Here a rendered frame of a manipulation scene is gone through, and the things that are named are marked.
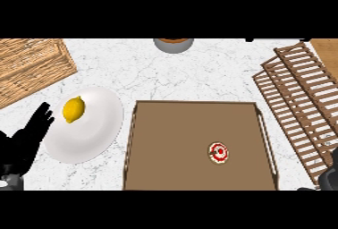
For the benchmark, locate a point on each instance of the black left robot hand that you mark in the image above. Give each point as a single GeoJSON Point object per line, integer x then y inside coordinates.
{"type": "Point", "coordinates": [24, 143]}

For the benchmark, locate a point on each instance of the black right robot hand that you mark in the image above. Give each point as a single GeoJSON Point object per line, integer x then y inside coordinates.
{"type": "Point", "coordinates": [331, 176]}

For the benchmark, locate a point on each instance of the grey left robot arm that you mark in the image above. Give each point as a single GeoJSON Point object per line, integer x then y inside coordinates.
{"type": "Point", "coordinates": [9, 182]}

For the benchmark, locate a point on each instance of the brown wooden tiered shelf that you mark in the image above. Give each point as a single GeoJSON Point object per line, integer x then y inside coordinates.
{"type": "Point", "coordinates": [299, 110]}

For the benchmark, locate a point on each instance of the brown wooden tray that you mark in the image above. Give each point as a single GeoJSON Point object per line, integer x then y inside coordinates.
{"type": "Point", "coordinates": [200, 146]}

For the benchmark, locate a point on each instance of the white oval plate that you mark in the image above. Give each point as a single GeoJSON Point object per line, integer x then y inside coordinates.
{"type": "Point", "coordinates": [86, 125]}

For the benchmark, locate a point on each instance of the yellow lemon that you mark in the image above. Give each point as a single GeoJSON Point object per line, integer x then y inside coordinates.
{"type": "Point", "coordinates": [73, 109]}

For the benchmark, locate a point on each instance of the woven wicker basket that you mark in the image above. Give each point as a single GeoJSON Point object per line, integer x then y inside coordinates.
{"type": "Point", "coordinates": [29, 67]}

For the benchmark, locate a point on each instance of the pale wooden board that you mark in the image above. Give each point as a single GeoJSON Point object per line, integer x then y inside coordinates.
{"type": "Point", "coordinates": [327, 53]}

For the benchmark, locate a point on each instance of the grey pot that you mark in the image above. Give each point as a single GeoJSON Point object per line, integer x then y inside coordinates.
{"type": "Point", "coordinates": [173, 45]}

